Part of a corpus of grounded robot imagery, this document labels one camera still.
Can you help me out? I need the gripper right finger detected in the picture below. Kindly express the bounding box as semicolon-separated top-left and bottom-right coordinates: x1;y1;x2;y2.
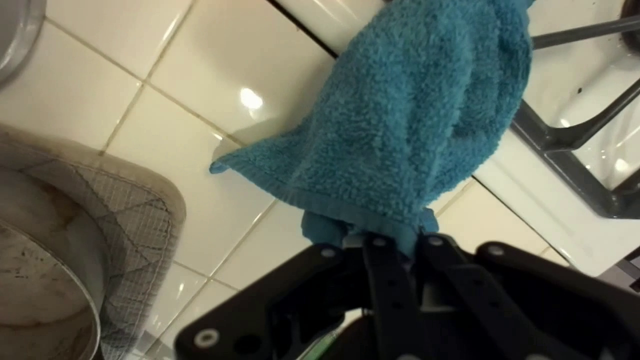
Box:
416;233;640;360

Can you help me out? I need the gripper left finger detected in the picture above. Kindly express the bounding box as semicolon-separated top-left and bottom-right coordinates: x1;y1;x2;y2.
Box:
173;233;426;360

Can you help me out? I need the blue terry towel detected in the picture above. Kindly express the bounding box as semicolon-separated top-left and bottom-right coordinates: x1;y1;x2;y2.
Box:
209;0;537;258

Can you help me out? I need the grey stove burner grate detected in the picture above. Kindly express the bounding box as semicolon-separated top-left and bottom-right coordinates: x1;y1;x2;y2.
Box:
510;14;640;220

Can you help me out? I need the grey quilted pot holder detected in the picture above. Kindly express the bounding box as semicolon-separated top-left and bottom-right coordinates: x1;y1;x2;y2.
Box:
0;124;187;360

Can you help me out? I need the metal pot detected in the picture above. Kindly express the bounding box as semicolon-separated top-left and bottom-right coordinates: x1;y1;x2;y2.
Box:
0;165;112;360

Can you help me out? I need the silver metal bowl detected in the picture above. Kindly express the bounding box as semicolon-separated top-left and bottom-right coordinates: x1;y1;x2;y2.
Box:
0;0;48;87

